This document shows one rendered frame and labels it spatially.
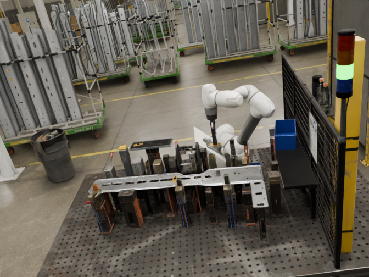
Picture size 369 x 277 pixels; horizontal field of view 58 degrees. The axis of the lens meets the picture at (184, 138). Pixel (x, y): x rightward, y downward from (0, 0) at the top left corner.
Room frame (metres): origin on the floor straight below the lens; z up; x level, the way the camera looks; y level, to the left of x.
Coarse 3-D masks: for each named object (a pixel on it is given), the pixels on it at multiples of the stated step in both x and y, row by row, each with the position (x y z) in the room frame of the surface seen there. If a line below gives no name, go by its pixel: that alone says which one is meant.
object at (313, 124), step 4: (312, 116) 1.93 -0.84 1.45; (312, 120) 1.93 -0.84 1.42; (312, 124) 1.93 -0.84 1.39; (316, 124) 1.83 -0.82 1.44; (312, 128) 1.93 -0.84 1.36; (316, 128) 1.83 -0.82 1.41; (312, 132) 1.93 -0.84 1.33; (316, 132) 1.83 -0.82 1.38; (312, 136) 1.93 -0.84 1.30; (316, 136) 1.83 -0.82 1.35; (312, 140) 1.93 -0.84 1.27; (316, 140) 1.83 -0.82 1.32; (312, 144) 1.93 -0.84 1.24; (316, 144) 1.83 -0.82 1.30; (312, 148) 1.93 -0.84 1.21; (316, 148) 1.83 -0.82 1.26; (312, 152) 1.93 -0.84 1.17; (316, 152) 1.83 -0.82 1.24; (312, 156) 1.93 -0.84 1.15; (316, 156) 1.83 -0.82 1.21; (316, 160) 1.83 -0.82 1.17; (316, 164) 1.82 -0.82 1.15
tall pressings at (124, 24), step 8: (80, 8) 11.57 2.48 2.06; (104, 8) 12.05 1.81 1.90; (120, 8) 11.76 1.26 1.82; (104, 16) 11.53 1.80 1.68; (120, 16) 11.75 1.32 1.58; (96, 24) 11.51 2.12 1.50; (112, 24) 11.80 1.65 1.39; (88, 32) 11.48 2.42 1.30; (112, 32) 11.97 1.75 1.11; (120, 32) 11.76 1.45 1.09; (128, 32) 11.72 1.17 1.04; (88, 40) 11.46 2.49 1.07; (112, 40) 11.51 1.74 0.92; (120, 40) 11.68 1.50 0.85; (112, 48) 11.42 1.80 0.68; (120, 48) 11.66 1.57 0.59; (128, 48) 11.65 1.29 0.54; (104, 56) 11.41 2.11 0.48; (120, 56) 11.71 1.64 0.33
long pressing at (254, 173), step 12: (216, 168) 2.24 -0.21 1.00; (228, 168) 2.21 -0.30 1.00; (240, 168) 2.18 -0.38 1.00; (252, 168) 2.15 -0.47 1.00; (96, 180) 2.41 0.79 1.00; (108, 180) 2.38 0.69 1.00; (120, 180) 2.35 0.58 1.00; (132, 180) 2.31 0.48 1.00; (144, 180) 2.27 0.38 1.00; (192, 180) 2.14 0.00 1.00; (204, 180) 2.11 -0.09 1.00; (216, 180) 2.08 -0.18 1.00; (240, 180) 2.02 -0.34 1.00; (252, 180) 1.99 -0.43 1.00
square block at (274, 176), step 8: (272, 176) 1.91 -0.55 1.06; (272, 184) 1.91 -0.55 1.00; (280, 184) 1.90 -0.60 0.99; (272, 192) 1.91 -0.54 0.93; (280, 192) 1.90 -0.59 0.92; (272, 200) 1.91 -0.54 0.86; (280, 200) 1.90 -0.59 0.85; (272, 208) 1.91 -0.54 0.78; (280, 208) 1.90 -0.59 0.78; (272, 216) 1.91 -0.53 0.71; (280, 216) 1.90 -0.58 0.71
